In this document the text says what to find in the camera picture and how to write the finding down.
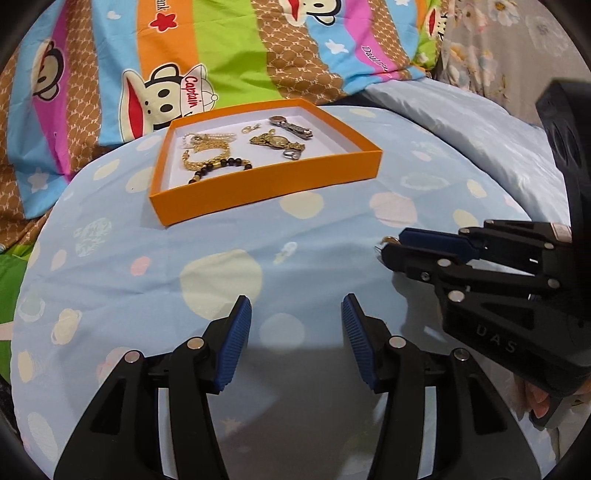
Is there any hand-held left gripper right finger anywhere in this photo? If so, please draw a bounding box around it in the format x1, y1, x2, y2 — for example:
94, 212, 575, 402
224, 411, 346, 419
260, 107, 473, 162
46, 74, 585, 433
341, 293, 541, 480

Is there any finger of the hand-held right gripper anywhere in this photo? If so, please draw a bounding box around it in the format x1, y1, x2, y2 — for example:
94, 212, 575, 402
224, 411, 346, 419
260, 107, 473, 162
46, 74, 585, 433
400, 220, 572, 263
380, 242, 572, 301

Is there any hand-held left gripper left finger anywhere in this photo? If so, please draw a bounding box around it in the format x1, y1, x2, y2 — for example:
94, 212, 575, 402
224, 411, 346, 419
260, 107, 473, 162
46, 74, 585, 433
53, 294, 254, 480

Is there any orange cardboard box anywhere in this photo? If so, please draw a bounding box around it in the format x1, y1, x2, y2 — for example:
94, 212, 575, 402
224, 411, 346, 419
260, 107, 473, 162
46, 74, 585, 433
148, 99, 383, 228

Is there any silver wristwatch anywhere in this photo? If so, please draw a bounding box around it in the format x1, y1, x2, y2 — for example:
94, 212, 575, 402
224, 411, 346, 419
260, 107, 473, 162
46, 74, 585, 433
269, 115, 315, 138

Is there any dark bead bracelet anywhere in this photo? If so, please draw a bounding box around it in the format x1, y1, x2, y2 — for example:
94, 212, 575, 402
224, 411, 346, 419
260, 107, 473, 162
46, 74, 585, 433
187, 158, 254, 185

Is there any gold wristwatch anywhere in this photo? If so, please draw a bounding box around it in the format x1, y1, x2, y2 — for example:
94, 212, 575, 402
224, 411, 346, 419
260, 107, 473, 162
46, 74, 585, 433
249, 130, 306, 153

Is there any gold bangle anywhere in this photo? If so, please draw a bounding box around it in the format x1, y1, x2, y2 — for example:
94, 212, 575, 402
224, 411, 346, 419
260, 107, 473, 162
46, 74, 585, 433
181, 138, 232, 171

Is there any pearl bracelet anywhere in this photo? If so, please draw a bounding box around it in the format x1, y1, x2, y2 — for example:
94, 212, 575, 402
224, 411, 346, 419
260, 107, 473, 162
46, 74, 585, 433
178, 130, 238, 149

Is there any person's right hand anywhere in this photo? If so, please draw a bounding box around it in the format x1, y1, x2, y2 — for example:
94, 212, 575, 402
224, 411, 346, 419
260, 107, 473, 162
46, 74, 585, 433
519, 376, 555, 418

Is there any light blue quilt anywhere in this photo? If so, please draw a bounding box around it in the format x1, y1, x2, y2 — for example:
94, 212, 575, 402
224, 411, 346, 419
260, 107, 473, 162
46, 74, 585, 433
365, 76, 573, 222

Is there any grey floral cloth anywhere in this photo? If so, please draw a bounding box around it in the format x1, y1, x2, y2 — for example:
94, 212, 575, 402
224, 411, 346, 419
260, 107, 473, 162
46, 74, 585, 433
434, 0, 583, 125

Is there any green cloth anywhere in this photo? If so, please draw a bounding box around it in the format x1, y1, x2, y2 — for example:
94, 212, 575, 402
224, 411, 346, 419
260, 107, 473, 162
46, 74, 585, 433
0, 244, 44, 333

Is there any striped monkey print blanket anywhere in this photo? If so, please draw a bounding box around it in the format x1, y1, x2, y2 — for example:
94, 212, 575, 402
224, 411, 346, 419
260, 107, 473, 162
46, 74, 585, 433
0, 0, 446, 250

